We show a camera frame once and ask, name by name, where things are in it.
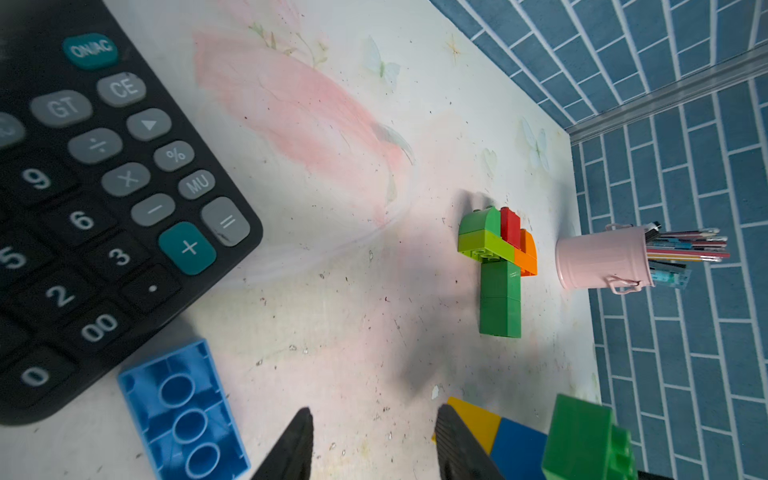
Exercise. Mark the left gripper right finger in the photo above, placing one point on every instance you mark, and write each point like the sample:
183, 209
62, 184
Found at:
460, 456

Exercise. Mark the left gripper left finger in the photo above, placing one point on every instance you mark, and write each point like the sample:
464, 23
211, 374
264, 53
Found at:
291, 456

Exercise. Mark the yellow lego brick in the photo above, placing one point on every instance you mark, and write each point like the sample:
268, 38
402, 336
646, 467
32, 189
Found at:
483, 424

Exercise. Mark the dark green long lego brick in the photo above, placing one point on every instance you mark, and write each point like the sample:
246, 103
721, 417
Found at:
585, 442

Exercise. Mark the light blue long lego brick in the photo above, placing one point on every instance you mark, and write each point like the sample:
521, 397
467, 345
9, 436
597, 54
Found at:
182, 416

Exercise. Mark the orange long lego brick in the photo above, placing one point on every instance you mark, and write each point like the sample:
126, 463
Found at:
527, 262

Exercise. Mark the lime long lego brick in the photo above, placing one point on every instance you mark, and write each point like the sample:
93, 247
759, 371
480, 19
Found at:
484, 246

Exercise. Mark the small orange lego brick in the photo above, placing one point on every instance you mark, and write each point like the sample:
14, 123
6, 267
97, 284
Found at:
528, 244

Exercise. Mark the red square lego brick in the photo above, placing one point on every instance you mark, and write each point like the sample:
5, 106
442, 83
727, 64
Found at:
510, 227

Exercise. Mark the green square lego brick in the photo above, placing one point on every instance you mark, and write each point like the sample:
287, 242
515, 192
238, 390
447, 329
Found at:
487, 219

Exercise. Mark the pink pencil cup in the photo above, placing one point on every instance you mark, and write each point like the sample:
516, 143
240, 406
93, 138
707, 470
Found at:
614, 259

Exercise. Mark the coloured pencils bundle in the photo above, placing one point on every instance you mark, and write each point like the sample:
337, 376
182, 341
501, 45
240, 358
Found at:
669, 253

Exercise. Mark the black desk calculator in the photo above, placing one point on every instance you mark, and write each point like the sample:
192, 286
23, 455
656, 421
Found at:
115, 214

